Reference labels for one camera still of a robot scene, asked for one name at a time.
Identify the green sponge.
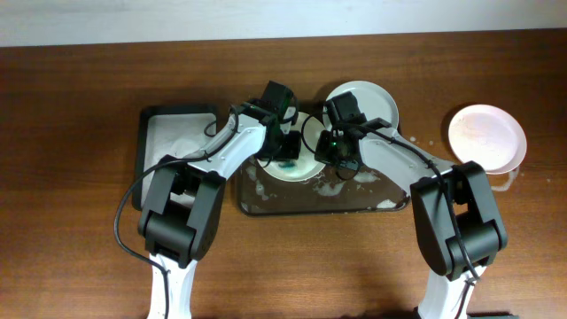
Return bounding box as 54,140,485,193
277,161,298,172

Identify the white plate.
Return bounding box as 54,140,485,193
327,81,400,131
257,117,325,182

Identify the pink-white plate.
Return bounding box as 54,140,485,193
447,105,527,175

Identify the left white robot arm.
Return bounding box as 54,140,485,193
128,101,299,318

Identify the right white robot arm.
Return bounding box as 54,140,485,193
315,119,509,318

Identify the centre black dish tray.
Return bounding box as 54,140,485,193
235,112,409,217

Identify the left black soapy tray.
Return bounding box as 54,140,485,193
131,104,219,212

